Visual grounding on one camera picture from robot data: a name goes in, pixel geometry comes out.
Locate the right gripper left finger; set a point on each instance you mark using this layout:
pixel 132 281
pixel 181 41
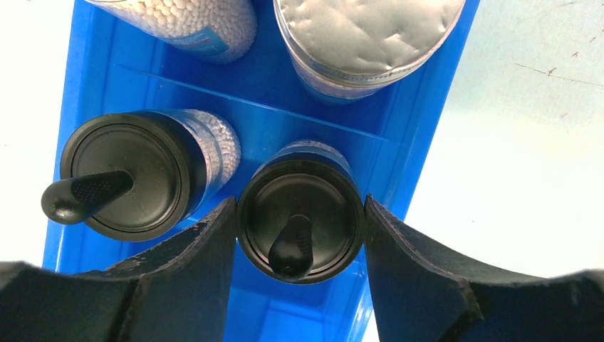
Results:
pixel 177 290

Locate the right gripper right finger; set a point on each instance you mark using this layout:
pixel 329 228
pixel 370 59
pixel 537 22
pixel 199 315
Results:
pixel 424 291

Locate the clear jar silver lid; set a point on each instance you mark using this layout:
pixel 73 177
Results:
pixel 344 51
pixel 215 31

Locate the blue compartment tray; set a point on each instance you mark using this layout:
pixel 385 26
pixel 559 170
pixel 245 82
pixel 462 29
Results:
pixel 113 67

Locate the white spice jar black lid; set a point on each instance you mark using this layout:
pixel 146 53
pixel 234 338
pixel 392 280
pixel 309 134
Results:
pixel 301 218
pixel 134 176

